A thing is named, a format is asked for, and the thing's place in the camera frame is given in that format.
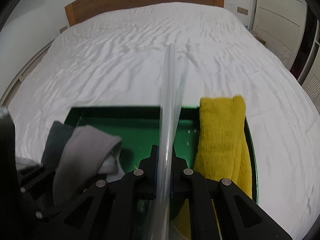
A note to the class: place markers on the blue grey microfiber cloth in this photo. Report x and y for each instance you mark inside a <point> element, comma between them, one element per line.
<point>57,138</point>

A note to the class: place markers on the white bed duvet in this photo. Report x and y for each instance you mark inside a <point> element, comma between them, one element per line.
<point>116,58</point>

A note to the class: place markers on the grey face mask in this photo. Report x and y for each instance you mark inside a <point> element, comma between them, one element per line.
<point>87,153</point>

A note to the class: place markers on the yellow towel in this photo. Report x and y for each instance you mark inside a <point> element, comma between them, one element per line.
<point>222,149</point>

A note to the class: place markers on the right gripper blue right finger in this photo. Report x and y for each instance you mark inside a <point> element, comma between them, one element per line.
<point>180,182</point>

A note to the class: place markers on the green tray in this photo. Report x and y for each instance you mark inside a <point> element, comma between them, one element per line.
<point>139,129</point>

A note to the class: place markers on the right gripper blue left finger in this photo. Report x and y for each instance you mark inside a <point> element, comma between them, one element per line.
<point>149,167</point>

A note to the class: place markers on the clear zip bag blue slider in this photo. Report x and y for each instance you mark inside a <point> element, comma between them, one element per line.
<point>174,76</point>

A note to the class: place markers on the dark glass jar wooden lid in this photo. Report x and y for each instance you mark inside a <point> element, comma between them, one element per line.
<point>7,139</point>

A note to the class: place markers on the white wardrobe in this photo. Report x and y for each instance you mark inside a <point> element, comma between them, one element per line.
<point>290,29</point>

